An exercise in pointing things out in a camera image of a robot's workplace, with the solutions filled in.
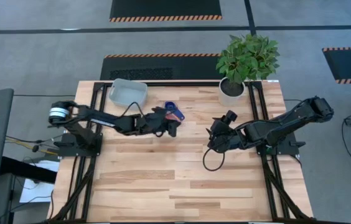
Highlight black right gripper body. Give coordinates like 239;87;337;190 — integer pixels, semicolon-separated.
208;119;245;154

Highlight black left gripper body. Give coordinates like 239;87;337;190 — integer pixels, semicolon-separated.
136;106;181;138

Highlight dark blue measuring cup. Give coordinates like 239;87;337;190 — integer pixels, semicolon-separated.
164;101;185;122

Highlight grey plastic basket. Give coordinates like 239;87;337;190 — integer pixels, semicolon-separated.
108;78;149;108

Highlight white plant pot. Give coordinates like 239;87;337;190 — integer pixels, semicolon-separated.
218;77;246;107

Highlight black striped-edge floor mat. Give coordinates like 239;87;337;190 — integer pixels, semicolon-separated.
100;53;226;81
322;46;351;85
110;0;223;23

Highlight green leafy plant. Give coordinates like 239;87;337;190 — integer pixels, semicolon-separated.
215;33;281;85

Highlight white paper sheets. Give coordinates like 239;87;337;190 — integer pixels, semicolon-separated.
19;160;60;203

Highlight black beam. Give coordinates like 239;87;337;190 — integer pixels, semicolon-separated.
0;156;57;184

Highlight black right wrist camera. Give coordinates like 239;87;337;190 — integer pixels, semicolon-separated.
223;110;238;124

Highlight black right arm cable loop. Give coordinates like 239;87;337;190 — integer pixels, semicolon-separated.
202;147;226;172

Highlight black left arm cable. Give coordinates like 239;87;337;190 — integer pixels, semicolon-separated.
126;101;147;121

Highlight black aluminium table frame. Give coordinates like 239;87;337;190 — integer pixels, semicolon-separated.
49;80;316;223

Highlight black cable with connector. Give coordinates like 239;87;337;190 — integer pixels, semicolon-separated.
6;134;63;153

